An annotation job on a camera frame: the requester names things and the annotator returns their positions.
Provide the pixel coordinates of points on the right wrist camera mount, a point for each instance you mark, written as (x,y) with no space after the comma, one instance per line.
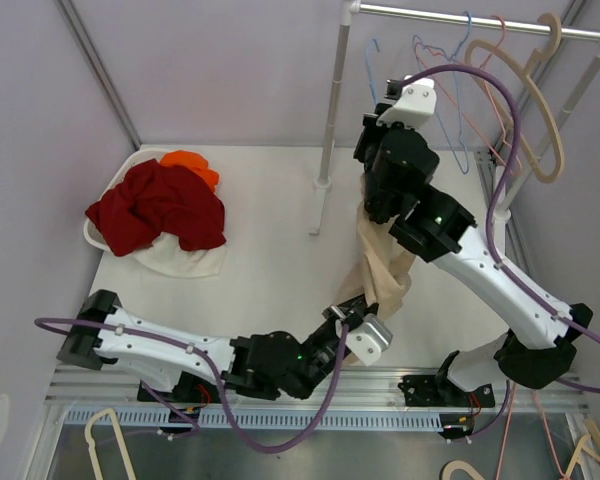
(413,106)

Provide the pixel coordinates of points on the white plastic laundry basket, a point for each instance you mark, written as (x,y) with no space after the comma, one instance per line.
(91,233)

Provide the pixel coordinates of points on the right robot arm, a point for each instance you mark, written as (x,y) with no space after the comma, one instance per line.
(537,348)

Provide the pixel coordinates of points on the beige plastic hanger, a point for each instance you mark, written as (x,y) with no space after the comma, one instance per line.
(523,72)

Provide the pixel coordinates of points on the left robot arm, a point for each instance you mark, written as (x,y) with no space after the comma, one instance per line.
(261,366)

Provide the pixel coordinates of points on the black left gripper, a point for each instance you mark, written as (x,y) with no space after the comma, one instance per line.
(354,311)

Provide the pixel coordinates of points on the orange t-shirt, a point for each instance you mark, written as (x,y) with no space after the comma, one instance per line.
(194,162)

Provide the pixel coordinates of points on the dark red t-shirt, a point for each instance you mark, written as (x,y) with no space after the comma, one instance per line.
(153,199)

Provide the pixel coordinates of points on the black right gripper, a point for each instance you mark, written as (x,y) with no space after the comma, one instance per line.
(372,129)

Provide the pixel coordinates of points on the pink hanger on floor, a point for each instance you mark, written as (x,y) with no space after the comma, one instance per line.
(528,449)

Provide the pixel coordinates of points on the white slotted cable duct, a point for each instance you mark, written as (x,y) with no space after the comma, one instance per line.
(262,419)

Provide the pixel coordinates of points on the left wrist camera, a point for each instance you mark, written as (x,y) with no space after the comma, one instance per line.
(369,340)

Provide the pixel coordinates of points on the beige t-shirt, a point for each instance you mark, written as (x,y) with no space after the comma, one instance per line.
(381,273)

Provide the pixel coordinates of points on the white t-shirt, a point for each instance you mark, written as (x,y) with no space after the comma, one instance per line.
(166,257)

